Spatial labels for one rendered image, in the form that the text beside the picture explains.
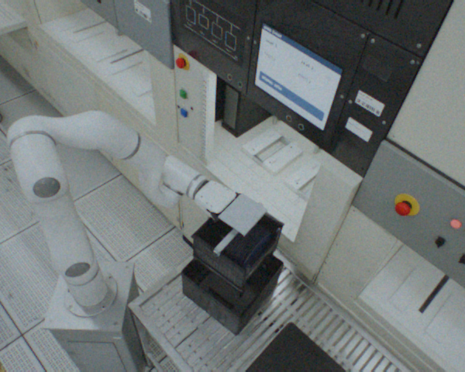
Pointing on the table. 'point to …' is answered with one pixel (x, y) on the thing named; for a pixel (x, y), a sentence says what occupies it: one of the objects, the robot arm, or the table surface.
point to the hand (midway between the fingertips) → (241, 215)
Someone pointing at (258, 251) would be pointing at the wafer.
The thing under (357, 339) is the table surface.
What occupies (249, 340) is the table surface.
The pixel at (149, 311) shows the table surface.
